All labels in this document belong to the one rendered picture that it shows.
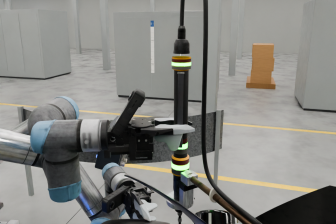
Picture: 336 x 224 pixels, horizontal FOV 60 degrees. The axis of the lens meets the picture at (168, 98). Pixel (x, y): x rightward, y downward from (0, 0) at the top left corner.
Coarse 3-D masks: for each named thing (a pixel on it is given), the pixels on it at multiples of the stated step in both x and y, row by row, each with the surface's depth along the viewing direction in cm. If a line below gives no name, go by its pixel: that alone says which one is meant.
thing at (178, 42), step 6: (180, 30) 63; (180, 36) 63; (174, 42) 64; (180, 42) 63; (186, 42) 63; (174, 48) 64; (180, 48) 63; (186, 48) 63; (174, 180) 71; (174, 186) 72; (174, 192) 72; (174, 198) 73; (180, 210) 73
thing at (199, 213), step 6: (204, 210) 76; (210, 210) 75; (216, 210) 75; (222, 210) 75; (198, 216) 76; (204, 216) 75; (216, 216) 74; (222, 216) 74; (228, 216) 74; (216, 222) 73; (222, 222) 73; (228, 222) 73; (234, 222) 75
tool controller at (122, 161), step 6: (114, 120) 150; (102, 150) 136; (96, 156) 137; (102, 156) 137; (114, 156) 136; (120, 156) 137; (96, 162) 138; (102, 162) 137; (108, 162) 137; (114, 162) 137; (120, 162) 141; (102, 168) 138
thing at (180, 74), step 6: (180, 72) 64; (180, 78) 64; (180, 84) 64; (180, 90) 65; (180, 96) 65; (180, 102) 65; (180, 108) 66; (180, 114) 66; (180, 120) 67; (180, 144) 68
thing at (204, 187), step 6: (192, 180) 66; (198, 180) 65; (198, 186) 64; (204, 186) 63; (204, 192) 62; (216, 198) 59; (222, 198) 58; (222, 204) 57; (228, 204) 56; (228, 210) 55; (234, 210) 54; (234, 216) 54; (240, 216) 53; (246, 222) 51
